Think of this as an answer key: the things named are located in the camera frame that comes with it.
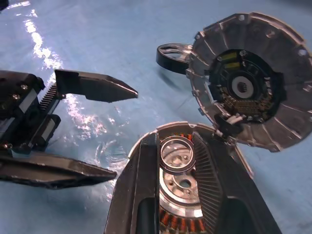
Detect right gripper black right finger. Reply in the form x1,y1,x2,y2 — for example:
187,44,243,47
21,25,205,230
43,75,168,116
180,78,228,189
192,131,284,234

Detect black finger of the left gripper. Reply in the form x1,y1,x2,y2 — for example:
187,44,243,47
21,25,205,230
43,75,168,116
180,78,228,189
0,152,117,191
54,69,139,103

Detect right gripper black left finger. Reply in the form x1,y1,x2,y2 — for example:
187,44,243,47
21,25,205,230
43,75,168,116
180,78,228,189
104,133,161,234

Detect silver motor housing copper windings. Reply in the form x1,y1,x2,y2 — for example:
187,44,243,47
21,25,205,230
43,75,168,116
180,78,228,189
126,121,254,234

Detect black spoked rotor ring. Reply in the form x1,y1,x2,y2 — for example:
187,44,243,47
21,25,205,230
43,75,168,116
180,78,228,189
156,42,195,76

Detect silver round motor lid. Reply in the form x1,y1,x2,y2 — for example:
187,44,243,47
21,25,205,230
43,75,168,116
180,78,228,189
185,11,312,153

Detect blue plastic table cover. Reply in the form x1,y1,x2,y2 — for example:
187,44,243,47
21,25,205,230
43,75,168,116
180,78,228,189
0,0,312,234

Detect black connector with white wires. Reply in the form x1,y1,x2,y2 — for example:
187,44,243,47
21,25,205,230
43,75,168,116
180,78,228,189
213,114,244,144

